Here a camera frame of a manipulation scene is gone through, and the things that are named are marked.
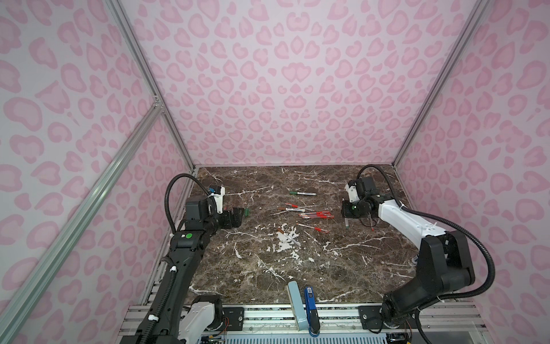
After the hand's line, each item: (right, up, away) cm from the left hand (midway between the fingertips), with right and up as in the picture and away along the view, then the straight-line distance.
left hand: (233, 206), depth 78 cm
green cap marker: (+30, +3, +30) cm, 42 cm away
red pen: (+24, -3, +26) cm, 35 cm away
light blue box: (+23, -34, -5) cm, 41 cm away
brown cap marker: (+27, -4, +23) cm, 35 cm away
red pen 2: (+58, -12, +17) cm, 61 cm away
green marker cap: (+1, -5, +23) cm, 24 cm away
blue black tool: (+28, -36, -7) cm, 46 cm away
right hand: (+44, -2, +12) cm, 45 cm away
